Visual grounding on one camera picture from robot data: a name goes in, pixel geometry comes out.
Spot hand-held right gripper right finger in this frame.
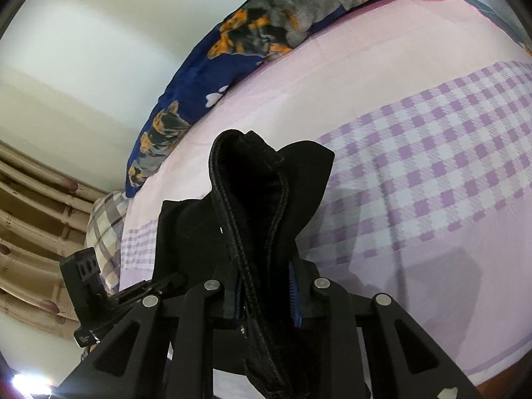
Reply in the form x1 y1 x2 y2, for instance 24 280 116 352
287 258 483 399

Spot blue orange patterned pillow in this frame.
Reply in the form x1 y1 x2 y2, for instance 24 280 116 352
125 0 406 199

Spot black pants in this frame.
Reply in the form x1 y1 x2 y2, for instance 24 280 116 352
152 130 371 399

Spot grey plaid pillow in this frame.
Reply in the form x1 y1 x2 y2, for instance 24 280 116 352
83 191 132 297

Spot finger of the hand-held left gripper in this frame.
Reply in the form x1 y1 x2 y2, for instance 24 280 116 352
109 273 186 305

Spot bamboo headboard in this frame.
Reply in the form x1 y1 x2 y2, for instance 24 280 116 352
0 139 109 334

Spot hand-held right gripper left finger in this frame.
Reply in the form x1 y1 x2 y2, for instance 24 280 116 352
58 264 250 399

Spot pink purple checked bedsheet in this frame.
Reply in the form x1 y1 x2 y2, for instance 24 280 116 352
118 0 532 383

